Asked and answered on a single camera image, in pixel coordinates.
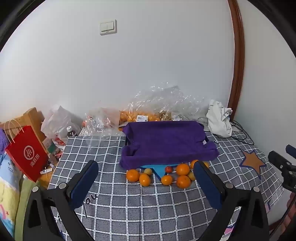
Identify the white plastic bag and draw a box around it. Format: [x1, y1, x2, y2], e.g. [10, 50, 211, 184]
[41, 105, 84, 139]

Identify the white and green box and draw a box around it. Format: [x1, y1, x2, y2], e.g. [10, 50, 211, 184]
[43, 138, 57, 154]

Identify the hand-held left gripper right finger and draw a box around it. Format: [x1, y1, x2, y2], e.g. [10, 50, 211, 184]
[193, 161, 270, 241]

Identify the flat clear zip bag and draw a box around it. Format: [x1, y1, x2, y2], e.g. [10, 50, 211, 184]
[84, 134, 121, 151]

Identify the black cable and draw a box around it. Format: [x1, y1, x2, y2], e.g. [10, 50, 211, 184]
[228, 118, 255, 146]

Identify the clear bag of oranges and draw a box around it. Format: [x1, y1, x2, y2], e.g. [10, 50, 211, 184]
[119, 110, 162, 128]

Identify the green cloth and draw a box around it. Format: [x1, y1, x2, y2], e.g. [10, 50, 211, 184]
[14, 176, 41, 241]

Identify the clear bag of brown longans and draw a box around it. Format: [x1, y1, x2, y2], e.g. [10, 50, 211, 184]
[158, 111, 185, 122]

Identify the large crumpled clear plastic bag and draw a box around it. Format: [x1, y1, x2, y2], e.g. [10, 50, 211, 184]
[126, 82, 208, 126]

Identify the brown wooden door frame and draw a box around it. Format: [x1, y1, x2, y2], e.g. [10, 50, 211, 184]
[227, 0, 245, 121]

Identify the purple cloth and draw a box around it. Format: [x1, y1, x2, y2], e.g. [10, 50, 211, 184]
[0, 128, 11, 153]

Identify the grey checked bedsheet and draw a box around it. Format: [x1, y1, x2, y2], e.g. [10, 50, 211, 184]
[47, 125, 285, 241]

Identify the white light switch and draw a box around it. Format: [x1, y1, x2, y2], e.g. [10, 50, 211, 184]
[100, 20, 117, 36]

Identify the orange wooden side table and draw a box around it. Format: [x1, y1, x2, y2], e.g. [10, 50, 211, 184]
[35, 160, 60, 189]

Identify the yellow patterned pillow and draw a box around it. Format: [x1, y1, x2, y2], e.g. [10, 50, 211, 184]
[0, 153, 22, 237]

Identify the red paper bag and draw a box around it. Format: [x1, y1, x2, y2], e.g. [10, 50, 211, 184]
[4, 119, 49, 183]

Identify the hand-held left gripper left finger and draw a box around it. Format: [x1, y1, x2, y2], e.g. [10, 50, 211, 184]
[23, 160, 99, 241]

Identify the small crumpled clear plastic bag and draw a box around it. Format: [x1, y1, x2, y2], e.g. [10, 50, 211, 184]
[82, 107, 121, 137]

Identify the crumpled white cloth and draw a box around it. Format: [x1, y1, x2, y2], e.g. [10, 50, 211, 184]
[206, 100, 233, 138]

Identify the purple towel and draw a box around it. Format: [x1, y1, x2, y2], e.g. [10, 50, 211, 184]
[119, 120, 220, 170]

